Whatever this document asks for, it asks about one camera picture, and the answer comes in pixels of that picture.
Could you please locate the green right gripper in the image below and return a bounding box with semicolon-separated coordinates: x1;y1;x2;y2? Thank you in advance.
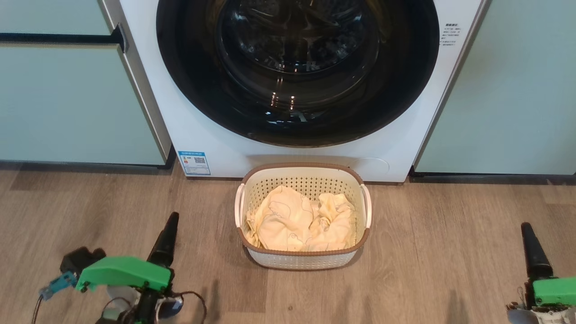
521;222;576;308

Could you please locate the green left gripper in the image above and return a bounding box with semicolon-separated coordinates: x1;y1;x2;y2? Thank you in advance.
76;212;180;293

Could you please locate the cream garment with line print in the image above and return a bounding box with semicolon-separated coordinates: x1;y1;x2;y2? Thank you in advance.
245;185;315;252

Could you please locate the plain cream garment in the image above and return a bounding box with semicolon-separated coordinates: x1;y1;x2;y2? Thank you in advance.
306;193;358;252

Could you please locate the black round glass washer door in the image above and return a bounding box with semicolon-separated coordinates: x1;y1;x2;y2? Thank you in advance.
156;0;440;148

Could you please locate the white front-load washing machine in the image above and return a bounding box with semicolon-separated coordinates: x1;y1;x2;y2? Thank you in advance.
99;0;491;185

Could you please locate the white brown-rimmed laundry basket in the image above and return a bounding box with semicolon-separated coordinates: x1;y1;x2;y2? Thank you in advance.
234;162;373;270

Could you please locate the blue camera plug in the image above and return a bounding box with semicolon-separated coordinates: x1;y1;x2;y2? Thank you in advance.
40;271;78;301

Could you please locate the black cabinet handle bar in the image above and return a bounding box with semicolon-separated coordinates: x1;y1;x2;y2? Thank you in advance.
0;23;129;54

